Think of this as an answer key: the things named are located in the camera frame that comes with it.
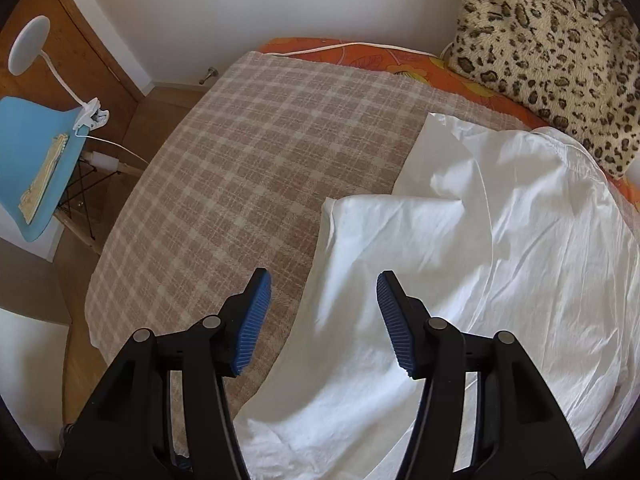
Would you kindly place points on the beige book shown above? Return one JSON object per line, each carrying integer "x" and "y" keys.
{"x": 45, "y": 175}

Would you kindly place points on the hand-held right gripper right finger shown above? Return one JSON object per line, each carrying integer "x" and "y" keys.
{"x": 395, "y": 325}

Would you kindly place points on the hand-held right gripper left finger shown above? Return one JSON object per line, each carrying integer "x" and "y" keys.
{"x": 252, "y": 325}

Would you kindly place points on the leopard print pillow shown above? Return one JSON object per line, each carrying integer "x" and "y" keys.
{"x": 550, "y": 35}

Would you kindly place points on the beige plaid blanket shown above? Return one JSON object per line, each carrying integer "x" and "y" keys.
{"x": 225, "y": 160}

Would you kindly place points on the white furniture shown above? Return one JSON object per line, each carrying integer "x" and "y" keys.
{"x": 30, "y": 370}

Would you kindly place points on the wooden wardrobe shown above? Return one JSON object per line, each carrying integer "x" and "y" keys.
{"x": 75, "y": 50}

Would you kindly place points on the white clip lamp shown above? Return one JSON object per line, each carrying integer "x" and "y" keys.
{"x": 27, "y": 42}

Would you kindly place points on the metal door stopper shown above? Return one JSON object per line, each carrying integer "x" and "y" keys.
{"x": 207, "y": 76}

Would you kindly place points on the blue chair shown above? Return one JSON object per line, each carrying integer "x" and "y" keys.
{"x": 30, "y": 135}

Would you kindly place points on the white pants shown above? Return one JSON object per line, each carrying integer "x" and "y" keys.
{"x": 500, "y": 260}

